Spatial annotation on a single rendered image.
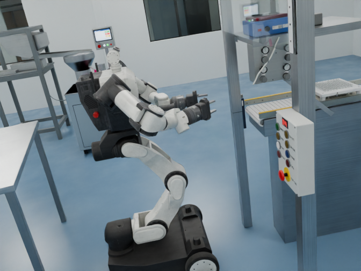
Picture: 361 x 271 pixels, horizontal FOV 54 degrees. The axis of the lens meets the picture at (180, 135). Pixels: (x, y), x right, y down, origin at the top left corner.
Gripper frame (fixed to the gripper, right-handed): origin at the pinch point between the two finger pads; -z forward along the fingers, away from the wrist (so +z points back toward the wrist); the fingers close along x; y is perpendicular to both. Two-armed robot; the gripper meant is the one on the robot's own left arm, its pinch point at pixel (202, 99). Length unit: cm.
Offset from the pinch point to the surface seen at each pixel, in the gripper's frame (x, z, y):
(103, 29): -32, 101, -228
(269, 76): -13.4, -35.3, 19.0
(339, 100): 8, -75, 10
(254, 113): 11.2, -28.5, 4.7
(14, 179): 13, 98, 47
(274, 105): 10.8, -42.4, -4.4
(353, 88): 4, -84, 7
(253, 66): -19.6, -27.7, 19.0
